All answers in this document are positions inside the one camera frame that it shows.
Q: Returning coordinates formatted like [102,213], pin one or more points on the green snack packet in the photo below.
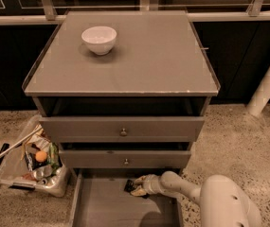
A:
[53,156]

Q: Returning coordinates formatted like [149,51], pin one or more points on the clear plastic bin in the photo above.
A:
[16,169]

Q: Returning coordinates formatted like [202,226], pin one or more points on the grey drawer cabinet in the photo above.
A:
[156,68]

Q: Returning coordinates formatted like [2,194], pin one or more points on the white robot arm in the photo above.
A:
[221,201]

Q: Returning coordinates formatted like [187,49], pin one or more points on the silver can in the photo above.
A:
[42,172]

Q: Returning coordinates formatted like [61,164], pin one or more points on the white diagonal pole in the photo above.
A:
[261,96]

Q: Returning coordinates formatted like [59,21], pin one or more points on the metal railing frame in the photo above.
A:
[140,10]

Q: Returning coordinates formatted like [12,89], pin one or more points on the white stick on bin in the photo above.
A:
[20,142]

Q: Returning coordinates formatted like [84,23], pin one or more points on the orange ball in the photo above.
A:
[41,156]

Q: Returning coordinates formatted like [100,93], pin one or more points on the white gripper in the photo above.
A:
[149,184]

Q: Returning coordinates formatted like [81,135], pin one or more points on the white ceramic bowl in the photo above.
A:
[99,39]

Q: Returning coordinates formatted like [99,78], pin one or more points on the grey drawer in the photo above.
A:
[125,155]
[79,129]
[101,201]

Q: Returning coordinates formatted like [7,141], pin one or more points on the black rxbar chocolate wrapper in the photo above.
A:
[130,186]

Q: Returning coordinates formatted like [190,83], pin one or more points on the bottom grey drawer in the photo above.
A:
[101,201]

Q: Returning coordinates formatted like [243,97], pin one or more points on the middle grey drawer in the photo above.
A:
[125,155]

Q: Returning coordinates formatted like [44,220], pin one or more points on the top grey drawer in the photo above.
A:
[79,129]

